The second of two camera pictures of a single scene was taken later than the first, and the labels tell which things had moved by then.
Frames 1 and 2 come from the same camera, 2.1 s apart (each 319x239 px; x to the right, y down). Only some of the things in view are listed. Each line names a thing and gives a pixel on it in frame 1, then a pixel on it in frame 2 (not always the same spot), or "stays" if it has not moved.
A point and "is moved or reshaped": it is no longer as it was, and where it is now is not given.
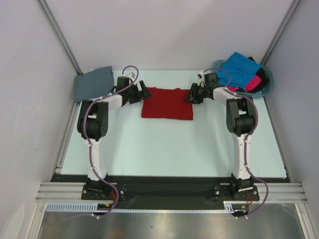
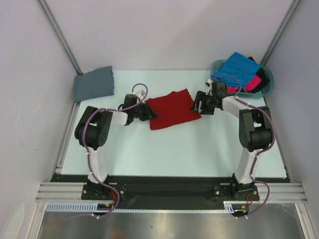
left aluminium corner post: [51, 18] stays
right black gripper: [193, 96] to [202, 96]
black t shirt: [261, 73] stays
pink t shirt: [250, 86] stays
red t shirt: [167, 103] is moved or reshaped
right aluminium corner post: [292, 9] stays
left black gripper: [141, 95] to [149, 113]
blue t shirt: [241, 69] stays
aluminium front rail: [66, 191] stays
